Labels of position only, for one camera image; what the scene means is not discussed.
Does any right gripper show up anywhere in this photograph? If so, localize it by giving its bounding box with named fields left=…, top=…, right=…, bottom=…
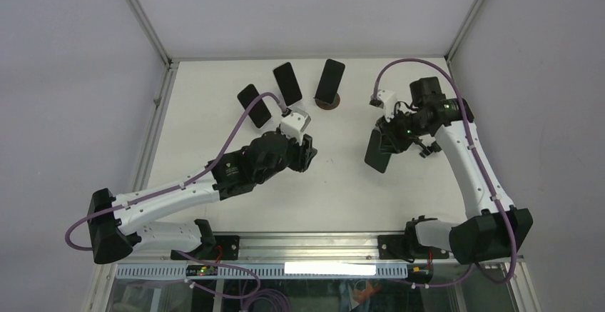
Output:
left=377, top=108, right=429, bottom=154

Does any black phone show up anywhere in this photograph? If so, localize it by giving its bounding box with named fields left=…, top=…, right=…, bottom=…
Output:
left=315, top=59, right=345, bottom=103
left=364, top=128, right=392, bottom=173
left=273, top=62, right=303, bottom=106
left=237, top=84, right=271, bottom=129

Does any black tall clamp stand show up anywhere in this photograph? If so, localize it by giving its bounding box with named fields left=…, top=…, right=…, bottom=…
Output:
left=414, top=138, right=442, bottom=158

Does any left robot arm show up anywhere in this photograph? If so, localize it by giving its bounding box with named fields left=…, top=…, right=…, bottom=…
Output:
left=87, top=131, right=317, bottom=264

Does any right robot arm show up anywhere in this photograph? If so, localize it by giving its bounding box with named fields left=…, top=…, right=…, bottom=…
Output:
left=365, top=77, right=533, bottom=265

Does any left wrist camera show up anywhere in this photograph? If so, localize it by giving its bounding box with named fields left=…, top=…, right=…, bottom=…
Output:
left=279, top=109, right=311, bottom=145

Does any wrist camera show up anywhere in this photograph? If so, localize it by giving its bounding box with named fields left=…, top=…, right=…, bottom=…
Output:
left=370, top=89, right=398, bottom=122
left=279, top=109, right=311, bottom=145

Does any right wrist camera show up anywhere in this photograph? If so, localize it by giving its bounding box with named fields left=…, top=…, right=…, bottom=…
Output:
left=370, top=89, right=398, bottom=122

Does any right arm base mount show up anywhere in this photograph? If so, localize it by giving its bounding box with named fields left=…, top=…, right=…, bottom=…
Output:
left=377, top=233, right=449, bottom=263

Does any aluminium frame rail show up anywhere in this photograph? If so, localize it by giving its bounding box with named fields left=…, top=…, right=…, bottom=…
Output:
left=98, top=231, right=524, bottom=264

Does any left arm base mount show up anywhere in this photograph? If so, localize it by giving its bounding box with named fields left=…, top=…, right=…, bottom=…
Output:
left=186, top=234, right=240, bottom=261

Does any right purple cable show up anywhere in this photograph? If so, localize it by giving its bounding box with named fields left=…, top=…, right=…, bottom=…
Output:
left=370, top=58, right=519, bottom=289

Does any purple cable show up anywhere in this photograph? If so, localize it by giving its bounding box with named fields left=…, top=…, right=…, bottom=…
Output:
left=63, top=92, right=292, bottom=312
left=370, top=58, right=519, bottom=289

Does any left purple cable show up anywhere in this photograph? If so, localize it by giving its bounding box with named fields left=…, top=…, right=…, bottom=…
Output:
left=63, top=92, right=292, bottom=312

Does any white slotted cable duct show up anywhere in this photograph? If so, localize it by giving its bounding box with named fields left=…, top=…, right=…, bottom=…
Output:
left=115, top=261, right=408, bottom=281

